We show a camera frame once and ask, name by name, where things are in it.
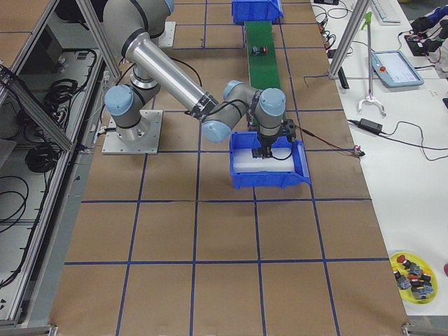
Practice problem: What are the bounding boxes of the blue far bin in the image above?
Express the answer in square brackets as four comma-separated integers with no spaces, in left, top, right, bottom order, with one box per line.
[231,0,284,24]

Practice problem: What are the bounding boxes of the blue plastic bin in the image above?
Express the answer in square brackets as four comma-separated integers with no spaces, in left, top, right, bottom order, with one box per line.
[229,132,311,190]

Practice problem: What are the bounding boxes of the aluminium frame post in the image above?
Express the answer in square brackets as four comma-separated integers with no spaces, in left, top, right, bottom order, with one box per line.
[328,0,370,79]

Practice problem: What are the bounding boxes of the white keyboard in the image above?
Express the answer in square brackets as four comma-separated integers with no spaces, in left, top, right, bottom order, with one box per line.
[370,0,402,26]

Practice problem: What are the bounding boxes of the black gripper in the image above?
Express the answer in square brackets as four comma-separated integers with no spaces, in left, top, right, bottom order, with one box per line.
[252,132,279,158]

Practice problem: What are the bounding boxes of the grabber reaching tool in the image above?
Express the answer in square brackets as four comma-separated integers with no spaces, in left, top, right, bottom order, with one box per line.
[358,12,386,117]

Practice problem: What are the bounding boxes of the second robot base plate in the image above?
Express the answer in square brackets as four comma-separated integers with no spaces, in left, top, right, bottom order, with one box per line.
[157,21,176,49]

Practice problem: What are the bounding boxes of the teach pendant tablet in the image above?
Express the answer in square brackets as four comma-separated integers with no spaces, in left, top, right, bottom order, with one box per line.
[372,50,424,88]

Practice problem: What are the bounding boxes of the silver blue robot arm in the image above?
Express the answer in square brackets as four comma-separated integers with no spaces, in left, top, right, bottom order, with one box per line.
[103,1,286,158]

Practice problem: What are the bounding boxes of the yellow plate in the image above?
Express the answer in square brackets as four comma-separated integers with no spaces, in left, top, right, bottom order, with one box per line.
[389,251,438,305]

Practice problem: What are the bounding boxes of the red push button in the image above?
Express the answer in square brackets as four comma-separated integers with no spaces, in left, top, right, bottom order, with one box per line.
[251,45,268,57]

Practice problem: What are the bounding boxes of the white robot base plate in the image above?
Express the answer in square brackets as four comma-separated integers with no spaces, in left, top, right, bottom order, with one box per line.
[102,109,163,155]

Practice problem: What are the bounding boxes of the green conveyor belt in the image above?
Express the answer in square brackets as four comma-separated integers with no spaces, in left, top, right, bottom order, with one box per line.
[244,21,281,90]

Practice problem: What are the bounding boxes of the white foam pad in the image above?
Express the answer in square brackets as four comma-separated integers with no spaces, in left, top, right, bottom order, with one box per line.
[231,148,295,173]

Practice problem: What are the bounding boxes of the black bar tool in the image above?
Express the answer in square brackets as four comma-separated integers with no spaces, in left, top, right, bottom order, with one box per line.
[337,67,350,90]

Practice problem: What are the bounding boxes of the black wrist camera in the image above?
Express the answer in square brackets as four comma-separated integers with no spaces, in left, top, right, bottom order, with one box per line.
[281,119,297,144]

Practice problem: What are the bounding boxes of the black power adapter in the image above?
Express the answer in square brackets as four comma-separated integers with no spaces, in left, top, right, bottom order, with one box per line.
[358,118,383,134]

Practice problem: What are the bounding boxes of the red black wire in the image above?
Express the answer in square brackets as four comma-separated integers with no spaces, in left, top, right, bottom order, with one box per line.
[293,124,365,158]

